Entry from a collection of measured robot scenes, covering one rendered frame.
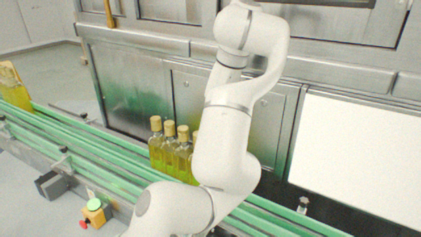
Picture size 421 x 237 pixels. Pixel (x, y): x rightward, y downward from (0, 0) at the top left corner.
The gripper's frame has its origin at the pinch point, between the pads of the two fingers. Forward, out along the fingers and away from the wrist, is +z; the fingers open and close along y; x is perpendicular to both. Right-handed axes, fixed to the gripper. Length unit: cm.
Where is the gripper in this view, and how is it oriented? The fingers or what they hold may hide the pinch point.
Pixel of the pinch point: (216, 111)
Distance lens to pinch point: 70.6
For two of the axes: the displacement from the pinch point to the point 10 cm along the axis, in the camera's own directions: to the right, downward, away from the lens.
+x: 8.3, 4.7, -3.0
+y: -5.1, 4.3, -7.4
